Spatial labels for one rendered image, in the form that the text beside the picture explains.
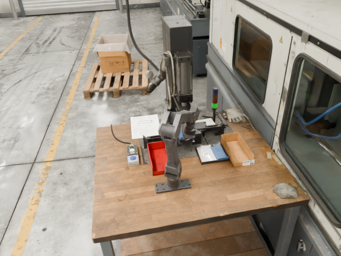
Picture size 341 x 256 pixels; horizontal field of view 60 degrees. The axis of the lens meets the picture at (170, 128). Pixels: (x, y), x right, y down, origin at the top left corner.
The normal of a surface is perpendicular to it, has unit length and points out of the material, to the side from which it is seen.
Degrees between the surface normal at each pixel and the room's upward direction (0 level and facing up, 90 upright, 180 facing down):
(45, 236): 0
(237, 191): 0
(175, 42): 90
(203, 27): 90
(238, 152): 0
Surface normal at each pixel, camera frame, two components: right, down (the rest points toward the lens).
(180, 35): 0.18, 0.53
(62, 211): -0.04, -0.84
